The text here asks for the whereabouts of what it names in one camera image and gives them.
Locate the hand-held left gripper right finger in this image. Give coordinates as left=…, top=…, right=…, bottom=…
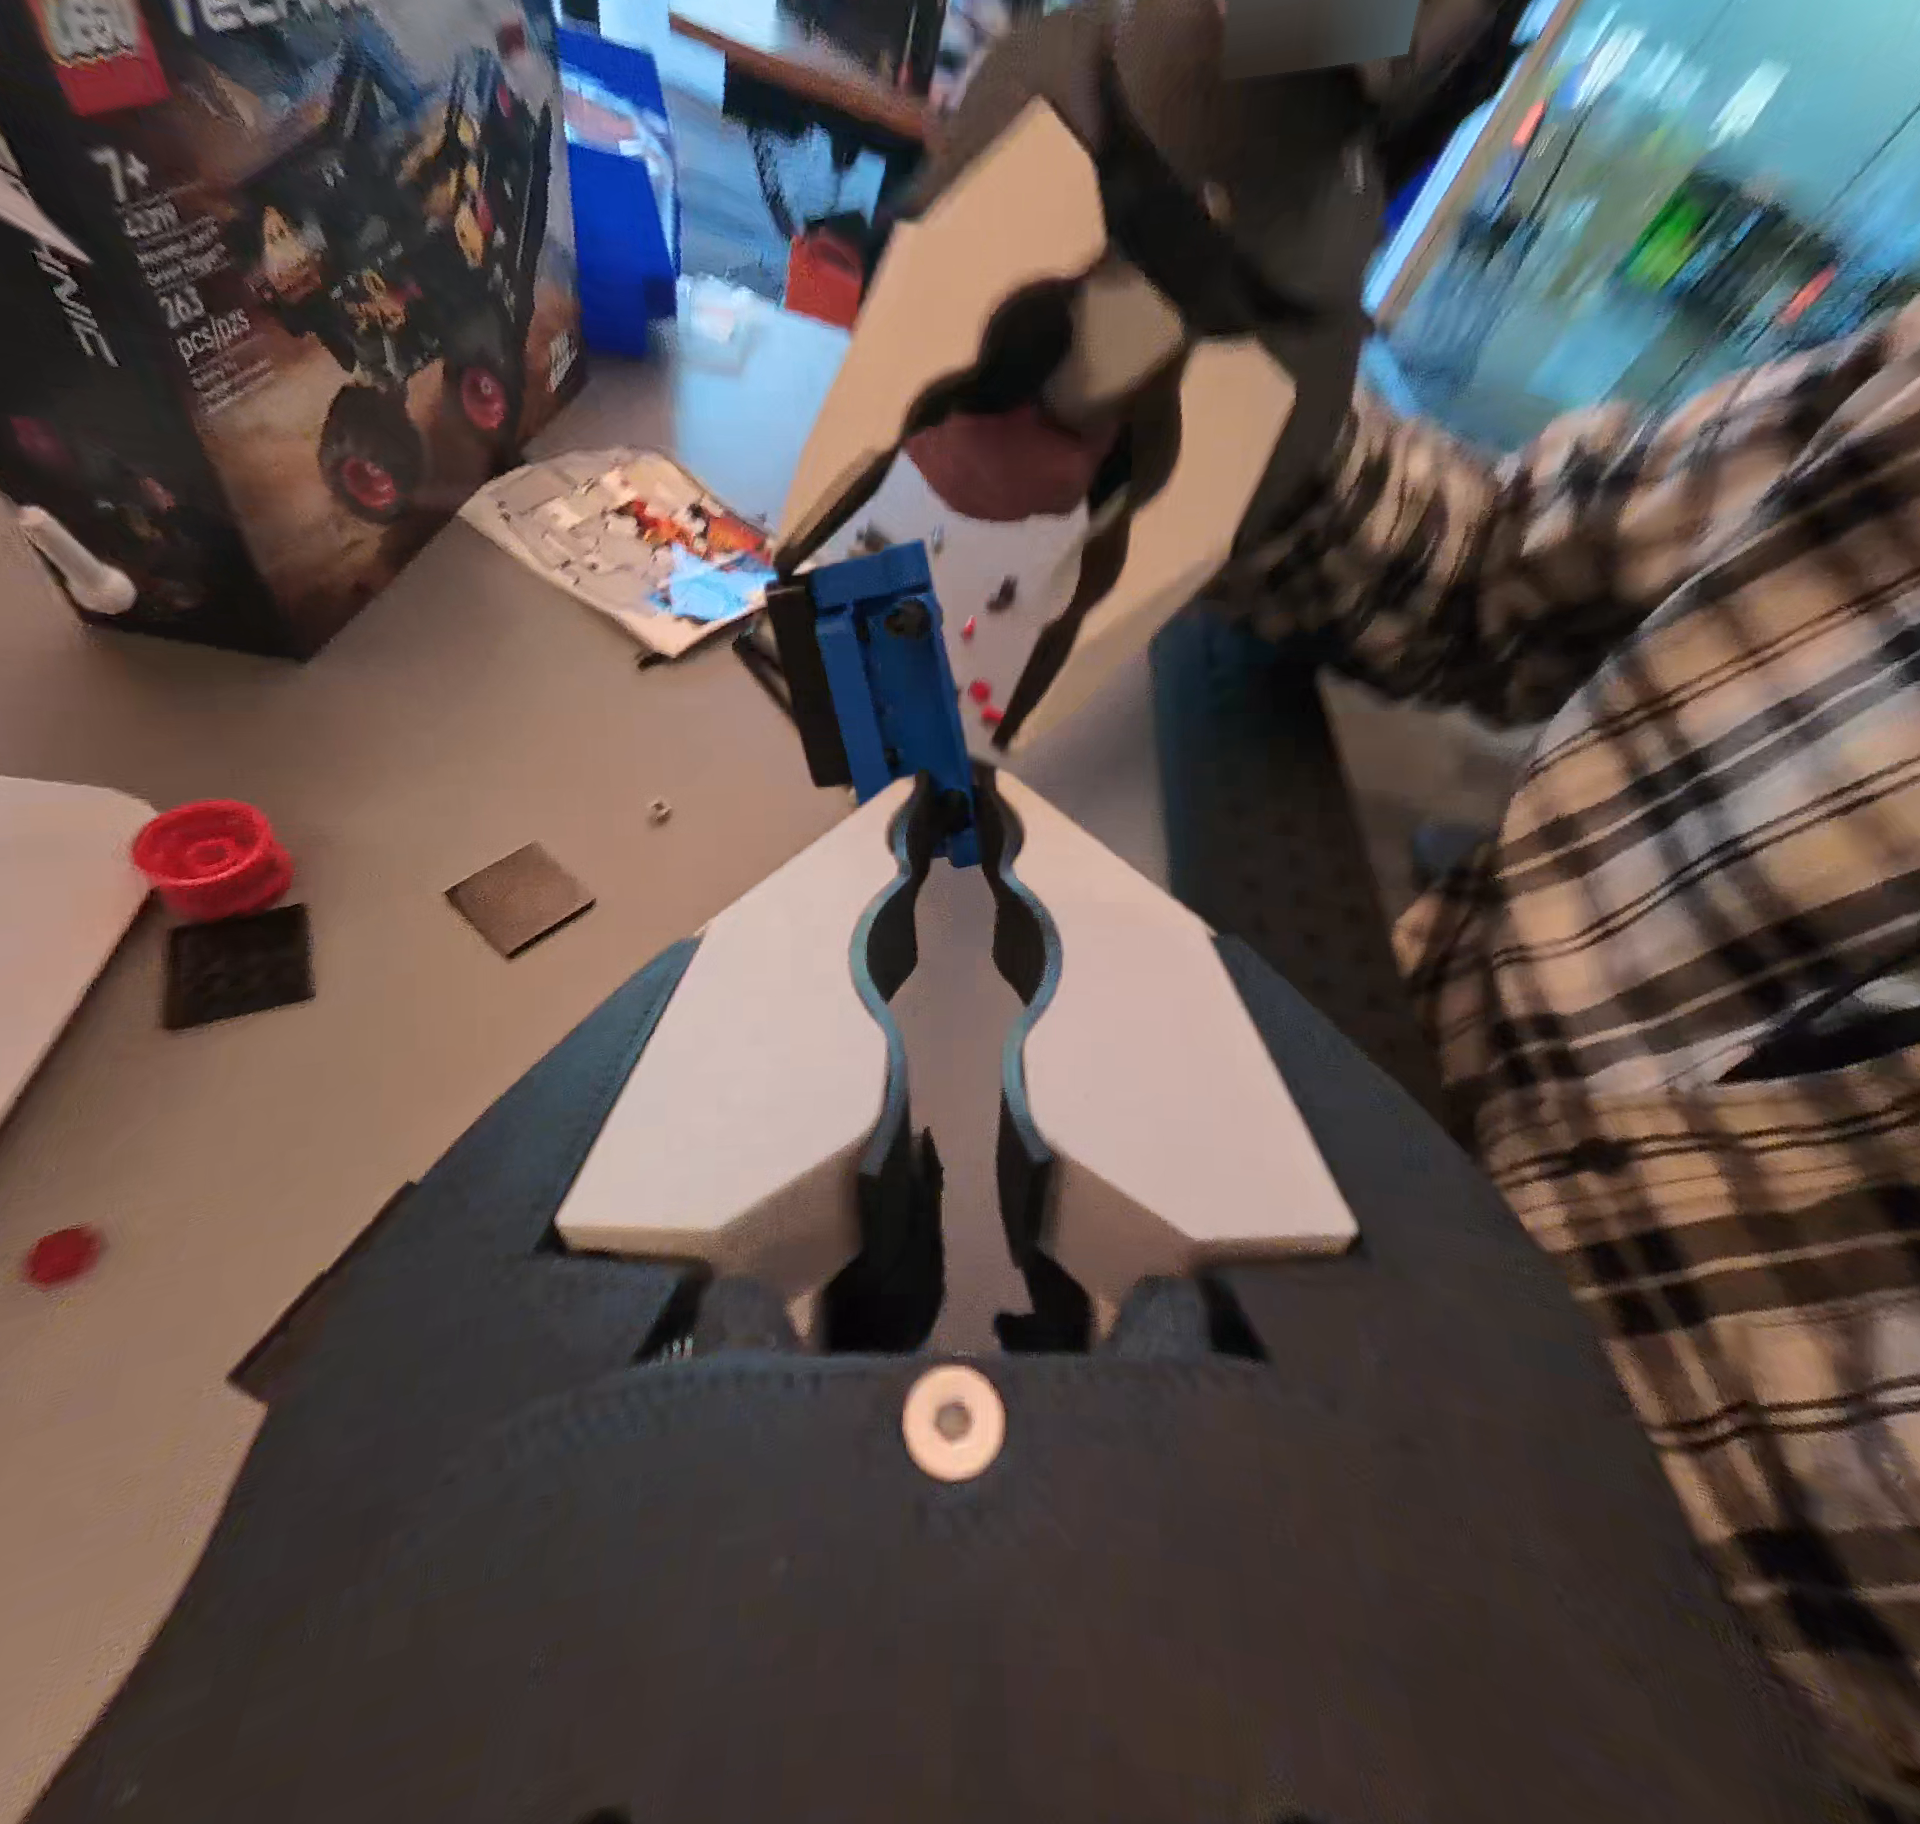
left=990, top=769, right=1363, bottom=1354

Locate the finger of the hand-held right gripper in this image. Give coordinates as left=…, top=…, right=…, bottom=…
left=771, top=96, right=1188, bottom=574
left=990, top=336, right=1304, bottom=758

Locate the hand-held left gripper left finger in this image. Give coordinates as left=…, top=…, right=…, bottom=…
left=551, top=781, right=951, bottom=1357

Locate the blue skull side panel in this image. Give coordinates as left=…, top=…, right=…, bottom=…
left=762, top=538, right=988, bottom=870

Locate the person's right hand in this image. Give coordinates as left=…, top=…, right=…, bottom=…
left=912, top=410, right=1119, bottom=524

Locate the black flat square tile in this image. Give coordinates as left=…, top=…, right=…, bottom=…
left=444, top=841, right=600, bottom=960

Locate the blue storage bin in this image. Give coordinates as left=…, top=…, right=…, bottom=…
left=553, top=24, right=684, bottom=360

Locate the instruction booklet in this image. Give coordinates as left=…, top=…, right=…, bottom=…
left=456, top=446, right=782, bottom=664

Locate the black square studded plate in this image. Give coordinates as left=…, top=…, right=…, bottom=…
left=161, top=901, right=317, bottom=1035

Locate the red toy wheel rim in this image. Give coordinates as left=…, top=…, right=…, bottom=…
left=131, top=799, right=296, bottom=923

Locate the dark toy set box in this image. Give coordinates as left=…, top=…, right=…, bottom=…
left=0, top=0, right=587, bottom=664

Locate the small white plastic object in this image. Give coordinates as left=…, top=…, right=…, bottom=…
left=13, top=501, right=139, bottom=620

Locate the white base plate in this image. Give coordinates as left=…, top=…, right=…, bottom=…
left=0, top=775, right=160, bottom=1124

